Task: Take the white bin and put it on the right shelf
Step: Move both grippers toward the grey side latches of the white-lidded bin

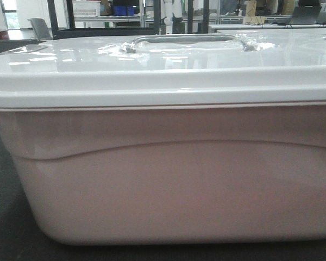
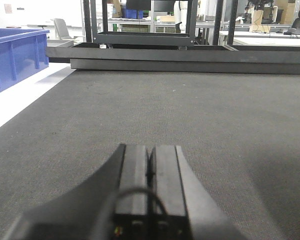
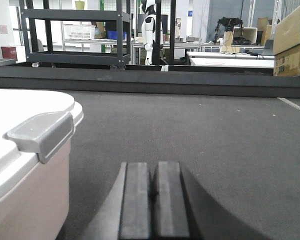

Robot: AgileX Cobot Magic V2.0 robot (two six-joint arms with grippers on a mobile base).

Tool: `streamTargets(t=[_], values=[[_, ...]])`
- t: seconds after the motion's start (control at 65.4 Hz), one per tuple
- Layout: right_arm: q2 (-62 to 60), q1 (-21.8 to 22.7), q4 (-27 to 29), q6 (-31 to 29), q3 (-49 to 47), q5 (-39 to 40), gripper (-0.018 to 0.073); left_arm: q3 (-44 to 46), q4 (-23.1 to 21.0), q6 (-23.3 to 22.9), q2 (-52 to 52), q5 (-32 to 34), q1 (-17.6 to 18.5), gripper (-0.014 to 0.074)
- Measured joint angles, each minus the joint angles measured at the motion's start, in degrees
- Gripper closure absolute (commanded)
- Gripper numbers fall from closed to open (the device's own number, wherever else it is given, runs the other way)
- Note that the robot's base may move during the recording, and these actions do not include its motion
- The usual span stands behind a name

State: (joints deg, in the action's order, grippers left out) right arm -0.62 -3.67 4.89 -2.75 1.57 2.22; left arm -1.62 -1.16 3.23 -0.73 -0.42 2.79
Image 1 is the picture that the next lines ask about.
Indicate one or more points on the dark red box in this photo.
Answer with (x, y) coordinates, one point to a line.
(4, 35)

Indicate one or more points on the grey metal lid handle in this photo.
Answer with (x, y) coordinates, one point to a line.
(130, 47)

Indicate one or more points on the white perforated basket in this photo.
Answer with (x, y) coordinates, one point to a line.
(86, 8)

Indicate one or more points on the white background desk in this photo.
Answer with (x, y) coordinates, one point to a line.
(311, 28)

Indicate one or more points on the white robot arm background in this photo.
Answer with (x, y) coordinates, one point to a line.
(172, 12)

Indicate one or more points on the black metal frame rack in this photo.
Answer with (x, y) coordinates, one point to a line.
(147, 20)

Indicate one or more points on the blue crate in background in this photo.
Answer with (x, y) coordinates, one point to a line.
(120, 10)

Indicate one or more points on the white glossy bin lid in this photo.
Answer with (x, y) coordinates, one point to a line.
(93, 73)

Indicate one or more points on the grey office chair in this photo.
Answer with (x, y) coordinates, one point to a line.
(40, 29)

